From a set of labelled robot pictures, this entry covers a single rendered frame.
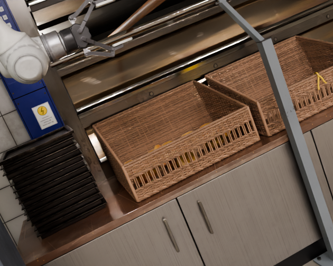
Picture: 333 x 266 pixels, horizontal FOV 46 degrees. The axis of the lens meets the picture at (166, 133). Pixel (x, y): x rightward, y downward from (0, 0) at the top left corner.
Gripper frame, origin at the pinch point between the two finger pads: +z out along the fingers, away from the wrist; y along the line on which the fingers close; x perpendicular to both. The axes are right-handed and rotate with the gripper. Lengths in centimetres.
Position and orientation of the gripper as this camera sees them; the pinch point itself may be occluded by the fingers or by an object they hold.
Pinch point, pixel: (120, 20)
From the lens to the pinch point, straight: 137.2
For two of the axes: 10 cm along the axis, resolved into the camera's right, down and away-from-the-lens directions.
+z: 8.9, -4.1, 1.9
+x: 2.6, 1.2, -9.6
